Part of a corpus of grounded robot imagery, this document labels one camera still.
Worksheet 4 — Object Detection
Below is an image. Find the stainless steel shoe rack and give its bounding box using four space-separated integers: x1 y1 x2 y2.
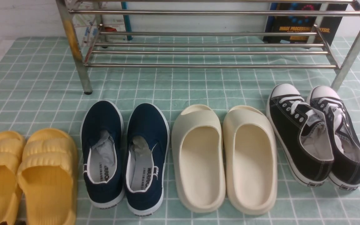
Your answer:
56 0 360 95

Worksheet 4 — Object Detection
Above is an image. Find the right cream foam slipper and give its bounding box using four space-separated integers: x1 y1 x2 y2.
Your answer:
222 105 278 215

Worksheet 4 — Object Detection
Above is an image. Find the black canvas sneaker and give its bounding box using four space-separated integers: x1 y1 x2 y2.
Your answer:
266 83 334 188
307 86 360 191

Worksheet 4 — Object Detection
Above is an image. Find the left cream foam slipper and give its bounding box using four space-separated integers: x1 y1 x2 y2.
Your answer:
171 104 226 213

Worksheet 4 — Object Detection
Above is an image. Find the yellow foam slipper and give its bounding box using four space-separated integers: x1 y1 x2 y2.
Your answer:
17 128 78 225
0 131 26 225

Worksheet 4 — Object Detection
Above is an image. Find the left yellow foam slipper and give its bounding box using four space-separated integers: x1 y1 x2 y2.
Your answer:
0 131 26 225

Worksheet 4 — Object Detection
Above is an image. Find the black image processing book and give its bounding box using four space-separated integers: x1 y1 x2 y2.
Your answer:
262 3 342 44

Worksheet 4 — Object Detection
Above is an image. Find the right yellow foam slipper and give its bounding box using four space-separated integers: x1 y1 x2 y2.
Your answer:
17 128 78 225

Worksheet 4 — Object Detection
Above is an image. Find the green checkered tablecloth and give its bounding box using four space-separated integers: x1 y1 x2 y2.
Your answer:
0 37 360 225

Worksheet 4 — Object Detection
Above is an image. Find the white printed box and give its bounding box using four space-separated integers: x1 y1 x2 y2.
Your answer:
67 0 126 47

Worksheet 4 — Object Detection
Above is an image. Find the blue thin book spine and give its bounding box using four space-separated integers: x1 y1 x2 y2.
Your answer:
121 2 133 41

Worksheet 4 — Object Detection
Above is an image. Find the cream foam slipper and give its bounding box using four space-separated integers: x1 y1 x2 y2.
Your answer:
171 104 226 213
222 105 278 215

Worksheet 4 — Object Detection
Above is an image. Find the left navy slip-on shoe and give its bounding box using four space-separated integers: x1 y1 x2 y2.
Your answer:
80 100 125 208

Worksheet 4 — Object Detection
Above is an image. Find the right navy slip-on shoe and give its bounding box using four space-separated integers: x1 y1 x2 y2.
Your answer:
124 103 170 217

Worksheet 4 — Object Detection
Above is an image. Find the navy slip-on shoe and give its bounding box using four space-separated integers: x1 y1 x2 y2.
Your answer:
80 100 125 208
124 103 170 217

